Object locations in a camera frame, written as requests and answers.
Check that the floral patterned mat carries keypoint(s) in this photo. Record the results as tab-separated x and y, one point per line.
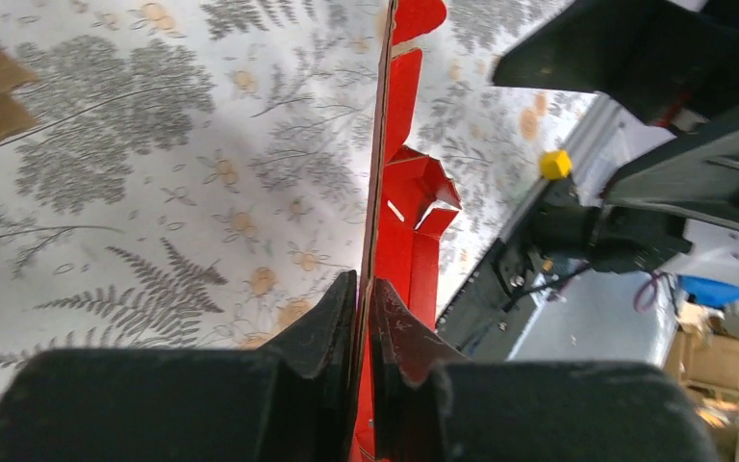
198	174

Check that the red paper box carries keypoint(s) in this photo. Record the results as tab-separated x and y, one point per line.
411	203

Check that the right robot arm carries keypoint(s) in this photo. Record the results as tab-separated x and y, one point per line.
671	68

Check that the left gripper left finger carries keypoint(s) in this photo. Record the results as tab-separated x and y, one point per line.
287	400

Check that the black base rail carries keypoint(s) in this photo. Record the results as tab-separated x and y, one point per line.
479	321

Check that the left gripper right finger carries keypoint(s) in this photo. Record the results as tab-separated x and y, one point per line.
430	403

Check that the yellow cube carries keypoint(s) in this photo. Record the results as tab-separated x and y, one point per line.
555	165

